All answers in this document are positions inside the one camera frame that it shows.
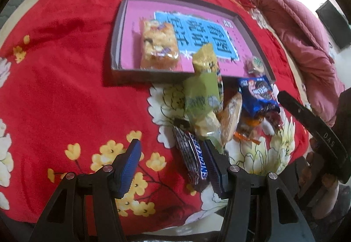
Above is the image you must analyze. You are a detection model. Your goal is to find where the dark chocolate bar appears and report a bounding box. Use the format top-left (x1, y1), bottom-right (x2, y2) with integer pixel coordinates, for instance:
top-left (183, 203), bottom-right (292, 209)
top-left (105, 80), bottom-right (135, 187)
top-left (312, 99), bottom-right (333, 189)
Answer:
top-left (173, 118), bottom-right (213, 192)

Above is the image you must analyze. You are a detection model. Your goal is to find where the green snack packet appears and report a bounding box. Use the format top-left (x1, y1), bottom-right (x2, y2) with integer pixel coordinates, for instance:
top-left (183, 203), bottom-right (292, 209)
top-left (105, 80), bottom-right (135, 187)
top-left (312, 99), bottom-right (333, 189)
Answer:
top-left (183, 43), bottom-right (224, 138)

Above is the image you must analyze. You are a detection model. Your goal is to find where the red snack packet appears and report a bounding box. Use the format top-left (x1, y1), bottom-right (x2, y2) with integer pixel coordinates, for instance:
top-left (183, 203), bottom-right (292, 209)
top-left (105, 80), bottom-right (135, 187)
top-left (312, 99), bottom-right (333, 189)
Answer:
top-left (263, 110), bottom-right (283, 133)

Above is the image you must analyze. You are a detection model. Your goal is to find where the rice cracker snack packet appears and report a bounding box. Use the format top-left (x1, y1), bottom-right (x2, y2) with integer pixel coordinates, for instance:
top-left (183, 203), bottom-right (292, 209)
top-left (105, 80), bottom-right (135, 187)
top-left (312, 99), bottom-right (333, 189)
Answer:
top-left (140, 19), bottom-right (181, 71)

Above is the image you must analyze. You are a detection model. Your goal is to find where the orange snack packet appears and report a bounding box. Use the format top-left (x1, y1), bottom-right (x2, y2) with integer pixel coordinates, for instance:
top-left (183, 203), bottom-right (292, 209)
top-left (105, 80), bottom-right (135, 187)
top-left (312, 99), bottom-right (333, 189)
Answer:
top-left (233, 113), bottom-right (265, 145)

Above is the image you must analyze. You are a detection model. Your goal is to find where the person's right hand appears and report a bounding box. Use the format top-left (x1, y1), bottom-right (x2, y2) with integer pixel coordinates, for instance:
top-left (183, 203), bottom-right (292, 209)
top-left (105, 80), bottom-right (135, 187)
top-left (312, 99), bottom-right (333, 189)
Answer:
top-left (300, 156), bottom-right (340, 218)

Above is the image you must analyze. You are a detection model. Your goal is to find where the black television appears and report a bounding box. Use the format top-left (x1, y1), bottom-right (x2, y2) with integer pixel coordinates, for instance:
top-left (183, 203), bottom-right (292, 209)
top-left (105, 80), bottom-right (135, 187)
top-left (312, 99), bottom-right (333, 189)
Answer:
top-left (315, 0), bottom-right (351, 50)

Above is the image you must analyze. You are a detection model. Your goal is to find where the pink-lined cardboard box tray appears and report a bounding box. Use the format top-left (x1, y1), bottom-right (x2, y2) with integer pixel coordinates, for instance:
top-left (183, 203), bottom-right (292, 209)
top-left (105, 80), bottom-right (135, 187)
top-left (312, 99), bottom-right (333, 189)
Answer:
top-left (110, 0), bottom-right (276, 86)

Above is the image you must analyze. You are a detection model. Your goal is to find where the small round cake packet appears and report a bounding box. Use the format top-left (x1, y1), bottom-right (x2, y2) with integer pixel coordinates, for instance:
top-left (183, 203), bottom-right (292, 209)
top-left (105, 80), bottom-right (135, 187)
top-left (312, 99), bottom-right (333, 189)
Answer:
top-left (245, 56), bottom-right (265, 75)

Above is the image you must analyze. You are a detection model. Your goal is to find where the red floral blanket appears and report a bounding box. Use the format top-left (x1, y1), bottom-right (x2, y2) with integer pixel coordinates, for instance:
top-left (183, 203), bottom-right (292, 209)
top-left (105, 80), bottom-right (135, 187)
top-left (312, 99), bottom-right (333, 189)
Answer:
top-left (0, 0), bottom-right (310, 224)

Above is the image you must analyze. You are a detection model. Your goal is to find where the pink quilt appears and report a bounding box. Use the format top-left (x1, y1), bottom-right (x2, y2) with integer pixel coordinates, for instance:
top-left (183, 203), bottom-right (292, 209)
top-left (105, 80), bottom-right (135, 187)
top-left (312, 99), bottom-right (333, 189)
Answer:
top-left (228, 0), bottom-right (346, 127)

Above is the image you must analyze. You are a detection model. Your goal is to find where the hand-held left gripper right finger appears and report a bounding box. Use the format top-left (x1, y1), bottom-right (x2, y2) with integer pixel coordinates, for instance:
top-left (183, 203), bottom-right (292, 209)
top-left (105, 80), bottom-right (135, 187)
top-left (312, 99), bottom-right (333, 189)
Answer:
top-left (201, 139), bottom-right (316, 242)

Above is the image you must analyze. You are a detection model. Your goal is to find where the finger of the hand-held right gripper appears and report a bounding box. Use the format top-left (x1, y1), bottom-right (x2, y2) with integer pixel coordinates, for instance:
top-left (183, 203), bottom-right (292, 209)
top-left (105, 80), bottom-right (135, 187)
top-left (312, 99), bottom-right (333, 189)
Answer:
top-left (278, 91), bottom-right (312, 129)

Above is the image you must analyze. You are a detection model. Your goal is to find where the blue cookie packet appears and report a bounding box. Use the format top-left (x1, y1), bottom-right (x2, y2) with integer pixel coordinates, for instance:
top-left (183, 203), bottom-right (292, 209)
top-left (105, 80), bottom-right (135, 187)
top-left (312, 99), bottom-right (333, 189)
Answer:
top-left (238, 75), bottom-right (280, 122)

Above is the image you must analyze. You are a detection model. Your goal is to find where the brown bun packet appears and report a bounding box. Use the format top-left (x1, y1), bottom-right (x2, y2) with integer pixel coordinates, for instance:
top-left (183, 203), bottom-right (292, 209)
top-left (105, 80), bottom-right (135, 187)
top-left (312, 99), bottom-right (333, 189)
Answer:
top-left (219, 92), bottom-right (243, 144)

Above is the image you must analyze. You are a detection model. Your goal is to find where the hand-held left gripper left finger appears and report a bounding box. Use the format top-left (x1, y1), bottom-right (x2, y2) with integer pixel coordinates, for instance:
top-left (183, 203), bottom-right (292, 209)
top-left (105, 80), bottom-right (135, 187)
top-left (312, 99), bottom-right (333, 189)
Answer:
top-left (29, 138), bottom-right (143, 242)

